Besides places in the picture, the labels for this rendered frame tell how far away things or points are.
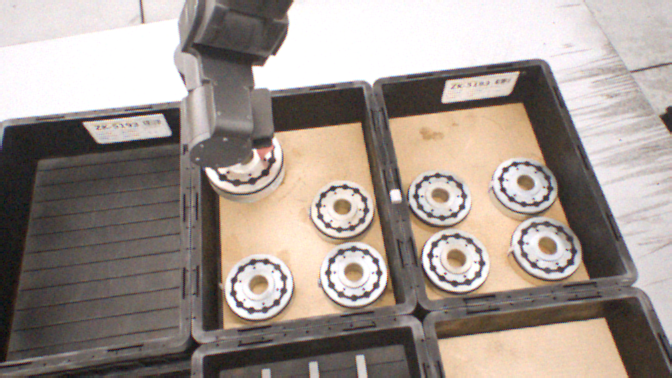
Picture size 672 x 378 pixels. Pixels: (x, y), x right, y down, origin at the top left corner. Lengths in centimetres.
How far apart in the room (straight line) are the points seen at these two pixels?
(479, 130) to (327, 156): 28
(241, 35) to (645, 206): 89
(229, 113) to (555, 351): 59
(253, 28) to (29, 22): 220
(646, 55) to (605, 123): 123
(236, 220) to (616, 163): 75
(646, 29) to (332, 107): 182
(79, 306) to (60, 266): 8
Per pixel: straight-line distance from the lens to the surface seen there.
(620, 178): 120
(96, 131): 99
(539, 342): 87
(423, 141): 98
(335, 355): 82
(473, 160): 97
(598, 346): 90
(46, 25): 262
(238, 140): 50
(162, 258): 92
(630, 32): 254
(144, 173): 100
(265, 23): 50
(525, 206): 92
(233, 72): 52
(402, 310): 74
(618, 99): 131
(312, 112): 95
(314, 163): 94
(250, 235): 89
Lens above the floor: 164
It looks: 62 degrees down
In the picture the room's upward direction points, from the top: 2 degrees counter-clockwise
